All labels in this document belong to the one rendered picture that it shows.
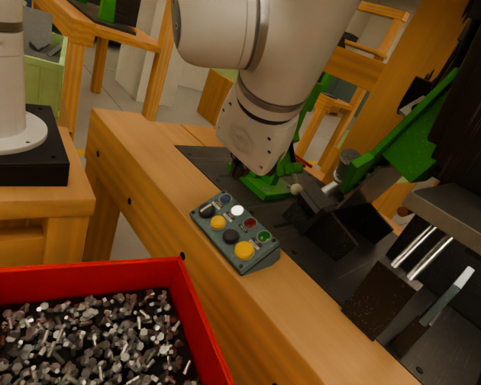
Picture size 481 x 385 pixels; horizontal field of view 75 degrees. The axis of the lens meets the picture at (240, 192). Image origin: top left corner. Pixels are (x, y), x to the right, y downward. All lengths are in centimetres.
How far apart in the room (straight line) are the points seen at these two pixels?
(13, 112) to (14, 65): 8
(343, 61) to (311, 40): 89
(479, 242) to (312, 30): 25
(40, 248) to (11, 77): 31
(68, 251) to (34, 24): 80
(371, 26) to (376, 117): 1178
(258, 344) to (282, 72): 36
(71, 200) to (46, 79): 48
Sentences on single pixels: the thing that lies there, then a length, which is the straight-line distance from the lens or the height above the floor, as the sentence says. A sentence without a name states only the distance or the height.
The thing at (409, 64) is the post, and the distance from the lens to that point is 99.
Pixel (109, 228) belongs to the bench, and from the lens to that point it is 106.
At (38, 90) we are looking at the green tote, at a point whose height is 88.
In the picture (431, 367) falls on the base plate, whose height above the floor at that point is 90.
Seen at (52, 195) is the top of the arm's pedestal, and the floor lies 85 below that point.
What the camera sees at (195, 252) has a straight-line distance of 55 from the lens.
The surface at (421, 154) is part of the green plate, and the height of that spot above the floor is 115.
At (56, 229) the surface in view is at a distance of 68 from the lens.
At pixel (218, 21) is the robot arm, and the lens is 28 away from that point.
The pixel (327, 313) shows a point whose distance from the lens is 52.
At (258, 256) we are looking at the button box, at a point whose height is 93.
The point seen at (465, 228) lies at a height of 113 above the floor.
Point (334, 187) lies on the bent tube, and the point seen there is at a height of 100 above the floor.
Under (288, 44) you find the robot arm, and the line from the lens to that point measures 29.
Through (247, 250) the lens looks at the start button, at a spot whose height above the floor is 94.
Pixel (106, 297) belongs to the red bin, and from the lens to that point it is 44.
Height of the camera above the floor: 121
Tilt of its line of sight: 26 degrees down
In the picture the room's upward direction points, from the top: 23 degrees clockwise
